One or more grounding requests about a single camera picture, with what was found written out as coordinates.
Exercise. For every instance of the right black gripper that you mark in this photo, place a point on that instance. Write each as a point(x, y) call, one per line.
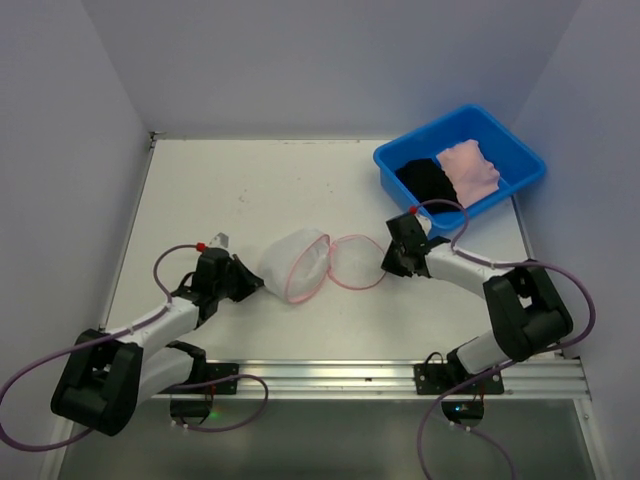
point(401, 257)

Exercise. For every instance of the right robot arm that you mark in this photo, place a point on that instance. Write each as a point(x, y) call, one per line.
point(525, 309)

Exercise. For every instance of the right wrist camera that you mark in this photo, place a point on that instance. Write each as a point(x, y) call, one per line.
point(424, 221)

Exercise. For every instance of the black bra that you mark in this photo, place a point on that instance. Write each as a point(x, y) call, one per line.
point(426, 186)

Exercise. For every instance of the white mesh laundry bag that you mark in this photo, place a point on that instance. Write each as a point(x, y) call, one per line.
point(295, 267)

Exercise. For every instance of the blue plastic bin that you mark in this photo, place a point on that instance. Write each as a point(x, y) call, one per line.
point(517, 164)

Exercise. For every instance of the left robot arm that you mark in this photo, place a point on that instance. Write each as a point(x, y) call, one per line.
point(109, 374)

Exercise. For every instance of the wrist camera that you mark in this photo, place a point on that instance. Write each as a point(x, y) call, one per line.
point(217, 247)
point(424, 221)

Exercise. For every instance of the aluminium mounting rail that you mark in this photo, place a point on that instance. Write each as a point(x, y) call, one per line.
point(538, 379)

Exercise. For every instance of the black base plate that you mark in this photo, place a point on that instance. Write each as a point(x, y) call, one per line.
point(210, 379)
point(436, 375)

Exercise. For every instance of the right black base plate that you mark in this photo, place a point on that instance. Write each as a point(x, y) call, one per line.
point(436, 375)

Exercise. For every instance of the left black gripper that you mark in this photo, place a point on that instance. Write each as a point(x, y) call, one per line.
point(239, 275)

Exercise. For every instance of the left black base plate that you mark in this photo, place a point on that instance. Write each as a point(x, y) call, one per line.
point(210, 379)

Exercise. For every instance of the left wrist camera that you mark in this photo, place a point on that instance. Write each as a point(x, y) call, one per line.
point(217, 247)

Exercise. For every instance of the pink bra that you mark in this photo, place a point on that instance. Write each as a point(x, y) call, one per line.
point(472, 176)

